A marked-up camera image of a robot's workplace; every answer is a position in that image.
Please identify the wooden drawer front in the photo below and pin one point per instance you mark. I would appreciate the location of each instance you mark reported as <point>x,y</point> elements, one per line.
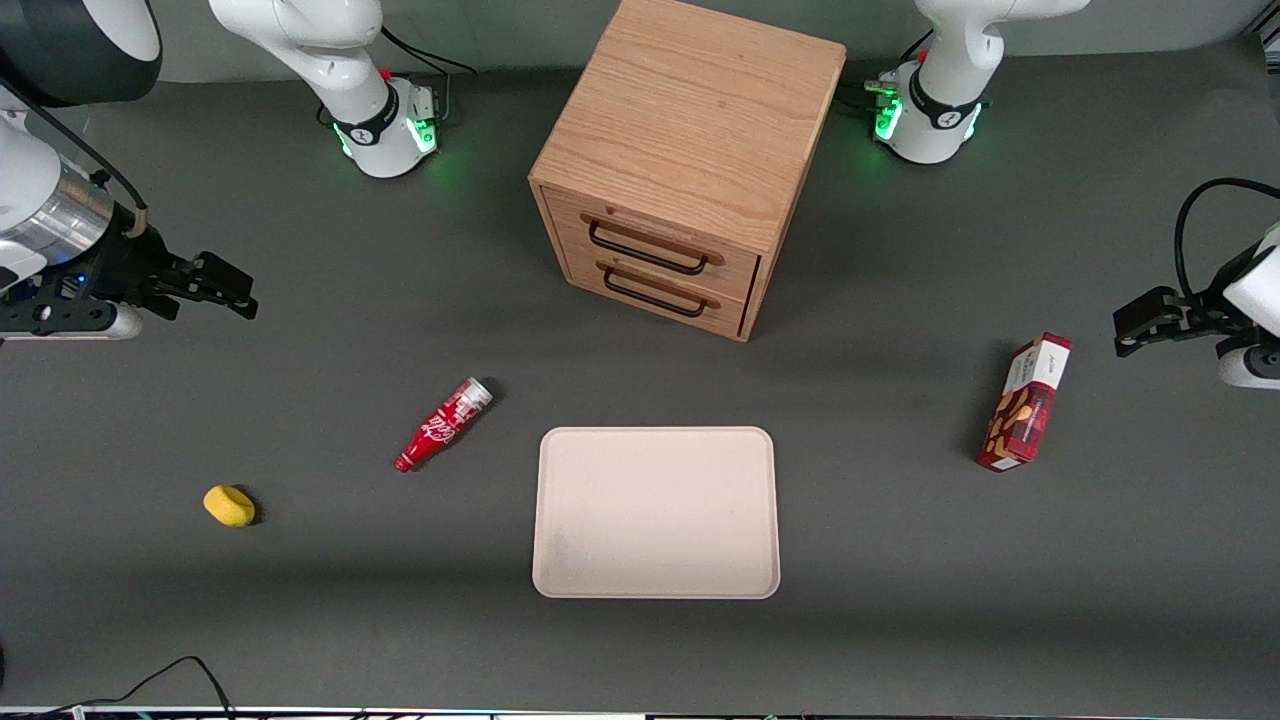
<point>640,300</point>
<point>650,235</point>

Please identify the red coke bottle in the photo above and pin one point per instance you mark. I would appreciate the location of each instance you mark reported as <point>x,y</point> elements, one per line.
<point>440,428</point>

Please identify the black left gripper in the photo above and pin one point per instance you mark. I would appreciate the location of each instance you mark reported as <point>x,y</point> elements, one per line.
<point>1190,313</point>

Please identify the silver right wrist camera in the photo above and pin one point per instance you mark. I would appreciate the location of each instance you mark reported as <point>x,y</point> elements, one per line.
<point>75,323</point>

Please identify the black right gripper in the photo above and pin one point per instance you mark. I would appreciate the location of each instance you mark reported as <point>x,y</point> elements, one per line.
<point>133,264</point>

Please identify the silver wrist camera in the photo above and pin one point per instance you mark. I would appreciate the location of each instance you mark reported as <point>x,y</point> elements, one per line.
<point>75,323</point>
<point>1250,365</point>

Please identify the beige rectangular tray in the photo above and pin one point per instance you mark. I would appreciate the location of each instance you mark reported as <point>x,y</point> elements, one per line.
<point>655,510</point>

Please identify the wooden drawer cabinet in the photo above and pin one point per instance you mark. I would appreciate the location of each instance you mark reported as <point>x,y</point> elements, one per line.
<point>690,120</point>

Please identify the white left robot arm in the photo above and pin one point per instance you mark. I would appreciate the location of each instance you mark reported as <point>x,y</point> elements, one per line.
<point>950,60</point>

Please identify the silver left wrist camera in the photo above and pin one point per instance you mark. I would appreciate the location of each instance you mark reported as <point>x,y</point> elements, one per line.
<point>1250,365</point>

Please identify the red snack box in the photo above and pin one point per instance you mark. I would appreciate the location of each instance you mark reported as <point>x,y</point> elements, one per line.
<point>1025,405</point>

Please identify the yellow lemon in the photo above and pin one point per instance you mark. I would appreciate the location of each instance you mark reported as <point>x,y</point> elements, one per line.
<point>229,506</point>

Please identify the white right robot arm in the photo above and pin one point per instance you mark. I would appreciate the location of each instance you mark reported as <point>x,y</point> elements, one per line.
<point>345,45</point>

